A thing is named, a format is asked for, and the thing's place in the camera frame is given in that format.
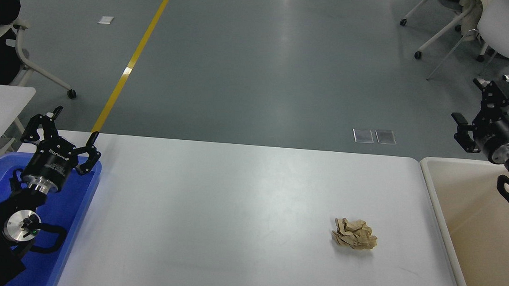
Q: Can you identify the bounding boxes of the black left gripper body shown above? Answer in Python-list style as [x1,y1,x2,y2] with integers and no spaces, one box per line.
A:
[21,138,81,192]

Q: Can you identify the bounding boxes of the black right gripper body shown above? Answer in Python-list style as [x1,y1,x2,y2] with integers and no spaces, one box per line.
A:
[475,113,509,162]

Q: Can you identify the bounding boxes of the blue plastic tray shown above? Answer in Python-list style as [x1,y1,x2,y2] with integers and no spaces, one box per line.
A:
[0,152,103,286]

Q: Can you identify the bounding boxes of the white wheeled office chair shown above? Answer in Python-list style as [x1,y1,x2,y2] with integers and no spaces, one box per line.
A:
[0,16,82,100]

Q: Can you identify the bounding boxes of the silver floor socket plate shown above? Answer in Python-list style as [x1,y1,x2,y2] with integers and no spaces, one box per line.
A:
[375,130,397,146]
[352,129,374,144]

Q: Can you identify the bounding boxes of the beige garment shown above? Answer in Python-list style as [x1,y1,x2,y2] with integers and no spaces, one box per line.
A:
[433,0,486,41]

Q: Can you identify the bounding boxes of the white chair with casters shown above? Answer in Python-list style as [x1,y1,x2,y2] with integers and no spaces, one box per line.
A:
[397,0,489,64]

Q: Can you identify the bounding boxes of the large pale plastic bin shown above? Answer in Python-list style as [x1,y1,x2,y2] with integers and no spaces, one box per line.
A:
[412,156,509,286]

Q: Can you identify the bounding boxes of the crumpled tan paper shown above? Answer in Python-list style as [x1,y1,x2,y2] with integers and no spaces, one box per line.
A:
[331,217,379,251]

